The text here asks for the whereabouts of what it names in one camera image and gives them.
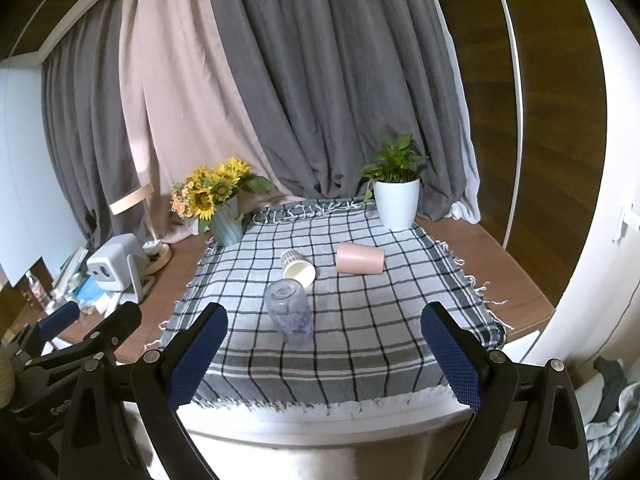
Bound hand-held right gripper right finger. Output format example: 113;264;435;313
421;302;592;480

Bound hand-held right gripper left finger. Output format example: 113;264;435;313
57;302;229;480

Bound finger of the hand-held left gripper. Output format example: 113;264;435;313
27;301;144;391
7;301;82;361

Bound clear glass cup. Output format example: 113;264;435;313
263;280;315;346

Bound pink cup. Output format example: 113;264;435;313
335;242;386;275

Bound striped paper cup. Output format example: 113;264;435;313
280;248;317;290

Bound clear water bottle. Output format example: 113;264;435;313
24;270;52;312

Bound blue packet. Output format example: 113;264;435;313
74;277;103;307

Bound white projector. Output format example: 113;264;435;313
86;233;156;307

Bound wooden desk lamp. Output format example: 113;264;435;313
109;183;175;277

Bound checked grey white tablecloth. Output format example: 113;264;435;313
144;198;514;419

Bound sunflower bouquet in blue vase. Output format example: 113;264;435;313
169;157;276;248

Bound dark grey cloth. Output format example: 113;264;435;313
593;357;627;423

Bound green plant in white pot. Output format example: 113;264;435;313
359;132;431;229

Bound light grey towel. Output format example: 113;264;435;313
582;385;640;480

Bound narrow grey curtain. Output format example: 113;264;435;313
40;0;153;253

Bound beige curtain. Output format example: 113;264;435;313
119;0;303;247

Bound brown wooden wardrobe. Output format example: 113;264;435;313
425;0;608;306

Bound wide grey curtain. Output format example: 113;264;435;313
200;0;476;222

